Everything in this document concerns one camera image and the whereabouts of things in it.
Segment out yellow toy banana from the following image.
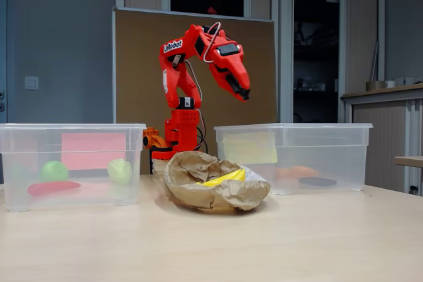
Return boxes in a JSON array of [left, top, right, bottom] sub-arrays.
[[195, 168, 247, 187]]

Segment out orange toy waffle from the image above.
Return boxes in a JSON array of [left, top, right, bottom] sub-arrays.
[[260, 167, 287, 180]]

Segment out brown toy chocolate bar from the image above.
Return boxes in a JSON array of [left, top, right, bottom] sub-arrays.
[[298, 176, 338, 188]]

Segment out light green toy lettuce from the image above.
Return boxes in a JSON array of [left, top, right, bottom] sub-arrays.
[[107, 159, 133, 186]]

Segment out green toy apple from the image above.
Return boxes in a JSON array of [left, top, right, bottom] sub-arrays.
[[40, 160, 70, 183]]

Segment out red toy chili pepper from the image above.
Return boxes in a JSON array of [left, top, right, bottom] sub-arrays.
[[27, 180, 82, 197]]

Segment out yellow-green sticky note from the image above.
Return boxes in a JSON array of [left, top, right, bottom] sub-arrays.
[[222, 131, 278, 164]]

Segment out clear plastic bin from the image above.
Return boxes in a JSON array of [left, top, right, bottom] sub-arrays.
[[0, 122, 147, 213], [213, 122, 373, 196]]

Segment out pink sticky note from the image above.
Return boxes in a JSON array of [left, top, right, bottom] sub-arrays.
[[61, 132, 128, 171]]

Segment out brown cork board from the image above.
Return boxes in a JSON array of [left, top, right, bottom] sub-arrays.
[[112, 7, 278, 174]]

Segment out clear plastic film bag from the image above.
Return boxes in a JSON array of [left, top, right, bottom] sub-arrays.
[[241, 165, 266, 183]]

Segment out orange printed clamp part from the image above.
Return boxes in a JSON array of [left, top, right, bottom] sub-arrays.
[[142, 127, 168, 151]]

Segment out crumpled brown paper bag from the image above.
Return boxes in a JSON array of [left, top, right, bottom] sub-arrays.
[[163, 151, 272, 212]]

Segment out wooden base block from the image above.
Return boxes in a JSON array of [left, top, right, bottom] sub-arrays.
[[151, 158, 171, 175]]

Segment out brown tape roll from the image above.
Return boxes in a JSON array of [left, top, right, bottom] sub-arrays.
[[365, 80, 386, 92]]

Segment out grey roller-door cabinet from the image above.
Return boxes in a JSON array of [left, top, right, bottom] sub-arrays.
[[341, 83, 423, 195]]

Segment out white cups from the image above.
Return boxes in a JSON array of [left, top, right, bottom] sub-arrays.
[[385, 76, 423, 88]]

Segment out beige side table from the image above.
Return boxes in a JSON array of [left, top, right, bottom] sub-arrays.
[[393, 155, 423, 168]]

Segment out black base cable bundle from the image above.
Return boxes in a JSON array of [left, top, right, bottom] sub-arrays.
[[194, 110, 209, 153]]

